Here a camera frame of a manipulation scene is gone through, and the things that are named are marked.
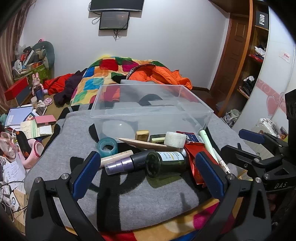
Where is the pale blue notebook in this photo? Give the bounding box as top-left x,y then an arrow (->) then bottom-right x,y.
5,105 -> 34,127

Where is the dark green glass bottle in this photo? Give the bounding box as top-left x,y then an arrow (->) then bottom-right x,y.
145,149 -> 187,179

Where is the white gauze roll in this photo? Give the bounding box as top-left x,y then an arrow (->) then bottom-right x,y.
164,131 -> 187,148

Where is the small blue card box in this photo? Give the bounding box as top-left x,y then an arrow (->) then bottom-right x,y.
177,131 -> 204,143

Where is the small wooden block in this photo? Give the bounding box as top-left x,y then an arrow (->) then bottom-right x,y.
135,130 -> 150,142

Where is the orange down jacket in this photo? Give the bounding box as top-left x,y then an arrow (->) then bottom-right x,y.
126,64 -> 193,90

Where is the wooden door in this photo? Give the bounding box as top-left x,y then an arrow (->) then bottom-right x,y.
209,14 -> 251,93

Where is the wooden wardrobe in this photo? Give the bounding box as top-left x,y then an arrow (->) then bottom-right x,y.
216,0 -> 271,121

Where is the grey blanket with black pattern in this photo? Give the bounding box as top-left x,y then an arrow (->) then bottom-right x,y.
24,102 -> 262,234

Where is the striped curtain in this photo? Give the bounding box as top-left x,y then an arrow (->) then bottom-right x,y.
0,0 -> 35,109

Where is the black and orange tool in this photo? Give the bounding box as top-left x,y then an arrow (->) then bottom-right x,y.
16,131 -> 31,159

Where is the red packet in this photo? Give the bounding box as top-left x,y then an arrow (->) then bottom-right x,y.
184,142 -> 208,186

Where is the small black rectangular tin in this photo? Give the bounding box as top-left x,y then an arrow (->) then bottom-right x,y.
149,134 -> 166,143

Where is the black storage box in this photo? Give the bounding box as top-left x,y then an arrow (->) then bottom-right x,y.
255,5 -> 269,30

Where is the green gift bag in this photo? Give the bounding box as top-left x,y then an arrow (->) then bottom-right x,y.
14,62 -> 50,80

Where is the white handbag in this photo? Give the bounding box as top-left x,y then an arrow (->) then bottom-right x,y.
223,109 -> 241,127

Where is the white charger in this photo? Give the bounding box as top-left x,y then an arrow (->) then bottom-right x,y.
9,193 -> 20,211

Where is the pink plastic boot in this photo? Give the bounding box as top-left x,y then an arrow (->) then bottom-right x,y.
22,139 -> 44,168

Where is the wooden stick tool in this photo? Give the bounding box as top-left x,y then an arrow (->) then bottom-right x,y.
115,138 -> 173,151

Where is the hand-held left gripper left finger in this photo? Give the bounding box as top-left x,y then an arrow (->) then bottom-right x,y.
25,151 -> 104,241

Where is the red long box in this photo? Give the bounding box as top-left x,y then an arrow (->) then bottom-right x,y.
4,76 -> 30,101

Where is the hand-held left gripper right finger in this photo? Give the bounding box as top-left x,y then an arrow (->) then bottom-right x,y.
195,151 -> 272,241

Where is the clear pink plastic item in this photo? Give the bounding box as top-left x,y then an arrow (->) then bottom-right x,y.
0,132 -> 16,159

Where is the black and white bag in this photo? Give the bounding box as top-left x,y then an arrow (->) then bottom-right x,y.
240,75 -> 256,98

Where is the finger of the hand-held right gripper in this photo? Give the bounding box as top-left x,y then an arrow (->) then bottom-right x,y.
239,128 -> 289,160
220,144 -> 286,179

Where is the clear plastic storage box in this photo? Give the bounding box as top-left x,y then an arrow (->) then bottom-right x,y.
90,84 -> 214,142

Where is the white cable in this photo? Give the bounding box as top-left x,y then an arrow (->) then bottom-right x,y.
91,11 -> 102,25

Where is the beige cosmetic tube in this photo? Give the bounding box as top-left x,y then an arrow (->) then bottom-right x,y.
100,150 -> 134,168

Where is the purple spray bottle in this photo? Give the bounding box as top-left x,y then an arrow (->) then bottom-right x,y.
105,150 -> 151,176

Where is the teal tape roll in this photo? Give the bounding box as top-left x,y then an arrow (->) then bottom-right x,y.
97,137 -> 118,158

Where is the pale green pen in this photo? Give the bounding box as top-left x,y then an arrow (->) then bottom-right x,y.
199,130 -> 232,175

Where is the small wall monitor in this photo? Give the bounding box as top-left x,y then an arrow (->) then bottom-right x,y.
99,11 -> 130,30

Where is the green and beige booklet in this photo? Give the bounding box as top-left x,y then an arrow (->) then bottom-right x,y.
20,119 -> 53,139

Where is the red jacket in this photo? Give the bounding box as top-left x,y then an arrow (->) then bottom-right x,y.
44,74 -> 77,95

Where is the wall television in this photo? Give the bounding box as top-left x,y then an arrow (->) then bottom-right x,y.
89,0 -> 145,12

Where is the dark purple garment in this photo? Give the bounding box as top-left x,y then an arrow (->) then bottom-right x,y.
54,70 -> 87,107

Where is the white cloth on shelf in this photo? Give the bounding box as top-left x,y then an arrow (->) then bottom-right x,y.
254,45 -> 266,58

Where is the pink bunny figure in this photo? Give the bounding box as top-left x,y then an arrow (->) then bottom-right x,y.
31,72 -> 41,90

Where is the handwritten paper sheet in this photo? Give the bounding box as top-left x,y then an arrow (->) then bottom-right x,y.
0,160 -> 26,193

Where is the pink flat box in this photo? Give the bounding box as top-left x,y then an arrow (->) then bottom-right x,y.
34,115 -> 56,124

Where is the white sliding wardrobe door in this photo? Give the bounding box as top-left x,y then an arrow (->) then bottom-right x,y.
231,5 -> 296,139

